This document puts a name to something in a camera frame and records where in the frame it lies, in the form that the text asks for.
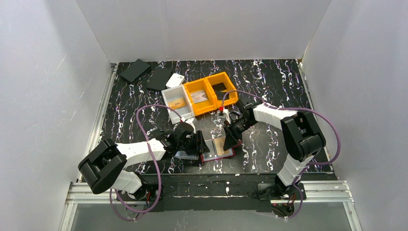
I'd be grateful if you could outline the gold credit card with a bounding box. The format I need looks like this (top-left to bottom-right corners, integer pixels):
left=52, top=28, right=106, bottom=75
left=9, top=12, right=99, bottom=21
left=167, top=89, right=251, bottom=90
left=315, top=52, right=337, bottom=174
left=213, top=137, right=233, bottom=158

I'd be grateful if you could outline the red leather card holder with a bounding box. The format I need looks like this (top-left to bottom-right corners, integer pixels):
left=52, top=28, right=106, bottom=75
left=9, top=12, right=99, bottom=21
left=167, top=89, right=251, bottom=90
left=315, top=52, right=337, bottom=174
left=199, top=137, right=235, bottom=163

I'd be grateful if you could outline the grey card holder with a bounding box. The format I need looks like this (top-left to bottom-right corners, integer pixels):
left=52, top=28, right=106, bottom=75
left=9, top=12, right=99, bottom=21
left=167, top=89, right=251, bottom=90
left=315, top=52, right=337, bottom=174
left=174, top=151, right=199, bottom=160

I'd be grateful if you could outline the grey credit card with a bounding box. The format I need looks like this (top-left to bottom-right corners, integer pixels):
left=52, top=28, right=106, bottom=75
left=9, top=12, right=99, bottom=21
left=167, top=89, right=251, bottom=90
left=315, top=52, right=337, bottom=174
left=216, top=91, right=230, bottom=101

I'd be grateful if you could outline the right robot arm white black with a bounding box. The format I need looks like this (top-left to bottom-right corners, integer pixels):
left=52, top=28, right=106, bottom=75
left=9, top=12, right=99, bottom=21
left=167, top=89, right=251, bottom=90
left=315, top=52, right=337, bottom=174
left=223, top=100, right=326, bottom=188

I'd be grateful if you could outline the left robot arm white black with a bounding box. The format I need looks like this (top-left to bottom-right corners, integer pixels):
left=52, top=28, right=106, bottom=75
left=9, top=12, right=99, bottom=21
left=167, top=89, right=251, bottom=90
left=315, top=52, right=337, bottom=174
left=78, top=122, right=210, bottom=194

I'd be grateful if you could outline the orange card in bin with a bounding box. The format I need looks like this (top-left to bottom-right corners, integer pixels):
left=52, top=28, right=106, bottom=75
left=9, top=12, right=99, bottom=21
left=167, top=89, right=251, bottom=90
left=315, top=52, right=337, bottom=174
left=168, top=97, right=187, bottom=110

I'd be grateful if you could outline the black card in bin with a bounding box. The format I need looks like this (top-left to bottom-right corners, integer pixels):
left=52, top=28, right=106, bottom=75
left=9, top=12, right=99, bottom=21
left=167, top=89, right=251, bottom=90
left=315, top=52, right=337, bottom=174
left=212, top=82, right=227, bottom=92

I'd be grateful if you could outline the id card in bin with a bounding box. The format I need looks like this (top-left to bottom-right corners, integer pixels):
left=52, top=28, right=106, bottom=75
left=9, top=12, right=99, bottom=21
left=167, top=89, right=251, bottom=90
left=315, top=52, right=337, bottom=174
left=190, top=90, right=208, bottom=104

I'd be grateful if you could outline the orange bin right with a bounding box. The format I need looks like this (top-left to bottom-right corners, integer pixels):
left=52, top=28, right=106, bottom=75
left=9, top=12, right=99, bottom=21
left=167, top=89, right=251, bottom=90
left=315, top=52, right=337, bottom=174
left=205, top=72, right=239, bottom=109

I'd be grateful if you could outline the orange bin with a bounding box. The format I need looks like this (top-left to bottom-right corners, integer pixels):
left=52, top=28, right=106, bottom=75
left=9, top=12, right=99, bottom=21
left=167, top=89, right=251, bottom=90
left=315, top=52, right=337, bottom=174
left=183, top=78, right=217, bottom=116
left=205, top=72, right=239, bottom=109

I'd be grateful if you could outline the orange bin middle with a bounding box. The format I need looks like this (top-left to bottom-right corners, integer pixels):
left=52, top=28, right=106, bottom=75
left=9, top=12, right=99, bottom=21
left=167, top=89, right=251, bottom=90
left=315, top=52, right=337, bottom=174
left=183, top=78, right=217, bottom=116

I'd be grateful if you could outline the white plastic bin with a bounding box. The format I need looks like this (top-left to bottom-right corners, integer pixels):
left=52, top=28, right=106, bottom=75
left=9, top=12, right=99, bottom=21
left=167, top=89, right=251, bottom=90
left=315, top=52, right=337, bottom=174
left=161, top=85, right=195, bottom=120

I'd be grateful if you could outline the white small box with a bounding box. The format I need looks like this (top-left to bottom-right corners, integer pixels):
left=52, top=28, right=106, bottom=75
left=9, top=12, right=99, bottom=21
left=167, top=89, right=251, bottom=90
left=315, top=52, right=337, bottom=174
left=166, top=73, right=185, bottom=89

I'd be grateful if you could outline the black flat box right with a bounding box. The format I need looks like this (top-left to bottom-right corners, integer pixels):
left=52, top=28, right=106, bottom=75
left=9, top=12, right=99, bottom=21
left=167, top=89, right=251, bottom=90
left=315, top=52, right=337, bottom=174
left=147, top=67, right=173, bottom=92

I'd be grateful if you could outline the black flat box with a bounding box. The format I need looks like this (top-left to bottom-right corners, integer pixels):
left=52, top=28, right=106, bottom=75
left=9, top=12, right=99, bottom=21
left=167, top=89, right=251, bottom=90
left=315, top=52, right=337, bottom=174
left=119, top=59, right=151, bottom=83
left=147, top=67, right=173, bottom=92

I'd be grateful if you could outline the black flat box left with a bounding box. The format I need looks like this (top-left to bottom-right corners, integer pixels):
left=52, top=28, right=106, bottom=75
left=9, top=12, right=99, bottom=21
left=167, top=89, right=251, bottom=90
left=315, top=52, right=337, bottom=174
left=119, top=59, right=151, bottom=83

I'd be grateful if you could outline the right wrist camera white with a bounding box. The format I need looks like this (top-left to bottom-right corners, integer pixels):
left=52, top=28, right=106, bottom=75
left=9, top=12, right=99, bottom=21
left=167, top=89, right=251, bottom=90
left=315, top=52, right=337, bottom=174
left=217, top=106, right=230, bottom=123

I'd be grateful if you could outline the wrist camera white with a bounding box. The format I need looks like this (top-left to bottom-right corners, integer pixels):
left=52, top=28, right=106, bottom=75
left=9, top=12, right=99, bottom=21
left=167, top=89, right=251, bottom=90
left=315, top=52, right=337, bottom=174
left=217, top=106, right=230, bottom=123
left=181, top=117, right=197, bottom=128

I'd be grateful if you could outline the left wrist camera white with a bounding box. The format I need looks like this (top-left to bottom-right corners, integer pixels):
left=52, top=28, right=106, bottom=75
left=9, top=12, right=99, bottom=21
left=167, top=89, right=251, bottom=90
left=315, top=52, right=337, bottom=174
left=181, top=117, right=197, bottom=128

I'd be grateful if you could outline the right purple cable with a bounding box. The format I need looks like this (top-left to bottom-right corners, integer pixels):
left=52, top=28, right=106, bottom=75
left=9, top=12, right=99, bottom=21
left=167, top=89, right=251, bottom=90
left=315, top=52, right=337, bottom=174
left=220, top=90, right=342, bottom=219

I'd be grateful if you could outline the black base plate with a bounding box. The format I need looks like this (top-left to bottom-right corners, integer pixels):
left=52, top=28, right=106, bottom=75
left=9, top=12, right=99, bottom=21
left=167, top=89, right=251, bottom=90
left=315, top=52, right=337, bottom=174
left=115, top=173, right=306, bottom=213

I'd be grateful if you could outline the aluminium rail frame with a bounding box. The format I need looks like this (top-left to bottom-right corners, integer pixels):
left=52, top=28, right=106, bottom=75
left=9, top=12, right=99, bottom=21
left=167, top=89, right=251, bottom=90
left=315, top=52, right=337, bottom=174
left=59, top=64, right=362, bottom=231

